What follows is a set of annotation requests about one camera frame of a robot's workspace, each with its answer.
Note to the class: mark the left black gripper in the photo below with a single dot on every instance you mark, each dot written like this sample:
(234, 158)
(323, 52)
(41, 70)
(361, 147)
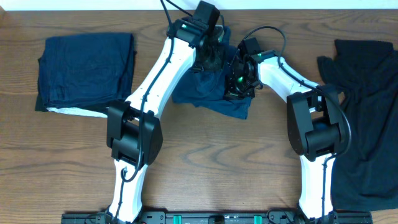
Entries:
(209, 58)

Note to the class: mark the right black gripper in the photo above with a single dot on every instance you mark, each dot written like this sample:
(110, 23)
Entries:
(237, 86)

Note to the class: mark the blue denim shorts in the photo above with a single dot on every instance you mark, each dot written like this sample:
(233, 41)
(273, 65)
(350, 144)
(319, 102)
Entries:
(206, 89)

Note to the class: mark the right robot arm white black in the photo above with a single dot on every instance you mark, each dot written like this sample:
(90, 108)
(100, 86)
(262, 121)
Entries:
(316, 127)

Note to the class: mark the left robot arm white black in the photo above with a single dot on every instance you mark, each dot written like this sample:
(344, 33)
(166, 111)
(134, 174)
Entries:
(134, 133)

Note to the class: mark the folded navy clothes stack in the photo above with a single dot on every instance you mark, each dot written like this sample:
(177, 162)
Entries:
(85, 71)

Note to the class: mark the black garment pile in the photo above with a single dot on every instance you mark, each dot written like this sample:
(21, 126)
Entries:
(365, 177)

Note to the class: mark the white folded cloth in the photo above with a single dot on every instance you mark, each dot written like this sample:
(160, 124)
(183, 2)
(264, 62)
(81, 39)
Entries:
(78, 112)

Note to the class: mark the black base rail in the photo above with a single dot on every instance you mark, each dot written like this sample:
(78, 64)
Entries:
(273, 216)

